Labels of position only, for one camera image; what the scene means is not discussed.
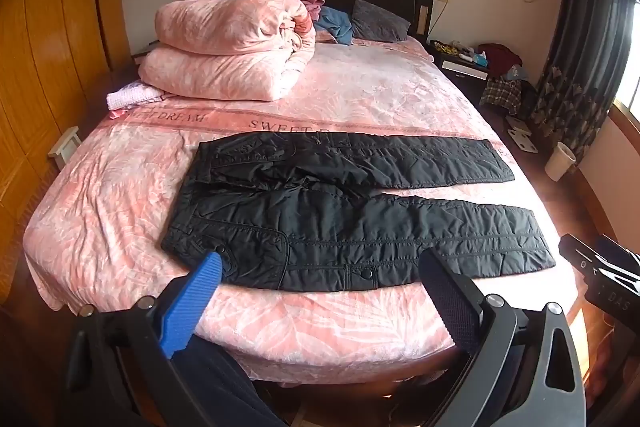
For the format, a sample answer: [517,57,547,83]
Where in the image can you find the yellow patterned item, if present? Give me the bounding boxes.
[430,39,463,56]

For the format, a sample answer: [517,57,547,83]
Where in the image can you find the black quilted pants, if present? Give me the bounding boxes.
[161,131,557,292]

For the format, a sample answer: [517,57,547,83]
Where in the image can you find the folded pink comforter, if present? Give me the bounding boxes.
[138,0,317,102]

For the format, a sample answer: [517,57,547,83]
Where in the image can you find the bed with pink sheet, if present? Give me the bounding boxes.
[22,34,583,383]

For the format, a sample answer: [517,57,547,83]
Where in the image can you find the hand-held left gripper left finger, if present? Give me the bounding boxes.
[65,251,224,427]

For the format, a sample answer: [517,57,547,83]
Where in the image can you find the wooden wardrobe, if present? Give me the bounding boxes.
[0,0,132,228]

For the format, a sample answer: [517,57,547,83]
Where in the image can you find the blue crumpled garment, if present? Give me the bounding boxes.
[315,6,355,45]

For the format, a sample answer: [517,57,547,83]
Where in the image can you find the white step stool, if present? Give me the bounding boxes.
[505,116,542,154]

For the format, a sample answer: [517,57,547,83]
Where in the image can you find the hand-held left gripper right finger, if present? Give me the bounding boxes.
[419,248,589,427]

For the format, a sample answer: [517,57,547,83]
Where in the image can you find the grey pillow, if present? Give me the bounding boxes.
[351,0,412,42]

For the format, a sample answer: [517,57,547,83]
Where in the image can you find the dark patterned curtain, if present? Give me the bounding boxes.
[530,0,640,165]

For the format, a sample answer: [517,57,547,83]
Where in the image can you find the white waste bin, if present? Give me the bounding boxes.
[544,142,577,182]

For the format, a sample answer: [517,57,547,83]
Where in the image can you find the pink crumpled garment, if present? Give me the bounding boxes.
[282,0,326,22]

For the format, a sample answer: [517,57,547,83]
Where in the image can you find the dark nightstand with white drawer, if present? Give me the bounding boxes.
[426,38,493,105]

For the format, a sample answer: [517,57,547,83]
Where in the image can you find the plaid cloth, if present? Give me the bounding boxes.
[481,76,523,115]

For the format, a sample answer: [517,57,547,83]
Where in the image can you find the window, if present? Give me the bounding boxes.
[611,0,640,130]

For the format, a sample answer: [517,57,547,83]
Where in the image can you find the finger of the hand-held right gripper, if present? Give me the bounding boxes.
[596,235,640,279]
[558,234,603,279]

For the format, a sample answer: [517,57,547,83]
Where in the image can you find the white knitted cloth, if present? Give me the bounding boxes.
[107,81,166,112]

